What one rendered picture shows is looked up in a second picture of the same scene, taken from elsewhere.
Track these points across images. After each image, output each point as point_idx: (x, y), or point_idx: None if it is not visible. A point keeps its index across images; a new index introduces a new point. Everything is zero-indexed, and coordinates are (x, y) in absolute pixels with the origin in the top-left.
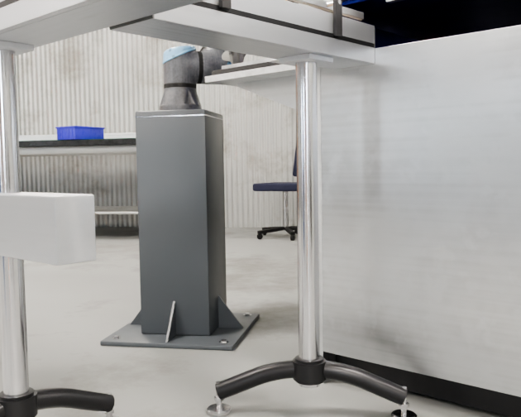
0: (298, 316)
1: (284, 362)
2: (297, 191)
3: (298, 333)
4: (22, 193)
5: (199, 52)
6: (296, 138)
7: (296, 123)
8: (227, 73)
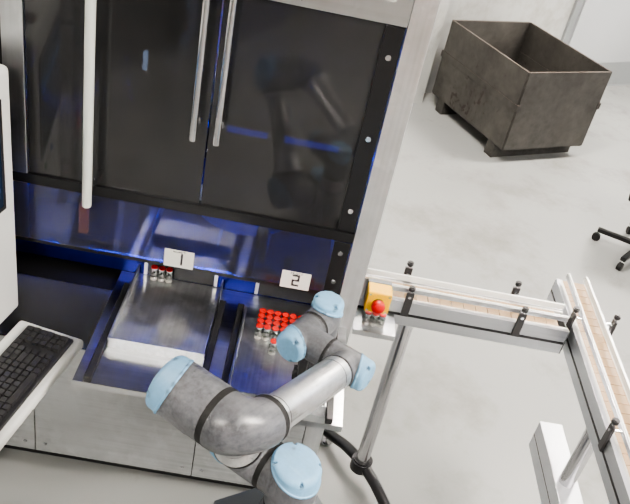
0: (374, 443)
1: (372, 471)
2: (393, 386)
3: (371, 451)
4: (562, 466)
5: (281, 443)
6: (401, 360)
7: (404, 352)
8: (343, 398)
